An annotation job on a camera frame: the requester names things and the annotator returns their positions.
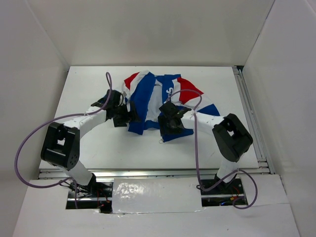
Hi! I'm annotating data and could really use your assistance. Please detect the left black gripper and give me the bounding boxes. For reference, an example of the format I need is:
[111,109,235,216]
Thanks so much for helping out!
[113,101,141,127]

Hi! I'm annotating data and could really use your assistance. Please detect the red white blue jacket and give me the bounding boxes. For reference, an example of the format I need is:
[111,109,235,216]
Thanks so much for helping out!
[121,71,221,142]

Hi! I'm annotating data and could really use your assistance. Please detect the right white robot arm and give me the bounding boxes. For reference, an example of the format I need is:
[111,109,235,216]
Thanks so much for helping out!
[158,101,253,194]

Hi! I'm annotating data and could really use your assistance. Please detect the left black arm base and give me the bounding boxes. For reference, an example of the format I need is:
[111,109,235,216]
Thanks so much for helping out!
[66,182,114,214]

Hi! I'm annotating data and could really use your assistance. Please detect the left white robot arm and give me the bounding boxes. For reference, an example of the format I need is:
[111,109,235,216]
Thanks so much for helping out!
[40,90,140,197]

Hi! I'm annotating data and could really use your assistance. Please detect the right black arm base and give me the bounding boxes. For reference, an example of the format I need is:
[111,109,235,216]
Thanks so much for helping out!
[197,178,248,207]

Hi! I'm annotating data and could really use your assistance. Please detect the white taped cover panel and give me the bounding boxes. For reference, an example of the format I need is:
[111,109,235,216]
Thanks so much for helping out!
[112,178,203,214]

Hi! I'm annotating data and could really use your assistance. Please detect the aluminium front rail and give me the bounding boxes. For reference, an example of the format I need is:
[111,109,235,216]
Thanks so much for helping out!
[38,168,223,179]

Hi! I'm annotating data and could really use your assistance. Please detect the aluminium rail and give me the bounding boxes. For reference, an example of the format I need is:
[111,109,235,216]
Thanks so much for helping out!
[38,168,223,179]
[232,66,276,174]

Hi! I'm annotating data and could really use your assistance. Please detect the aluminium right side rail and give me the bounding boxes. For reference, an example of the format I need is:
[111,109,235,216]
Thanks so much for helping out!
[232,66,276,174]

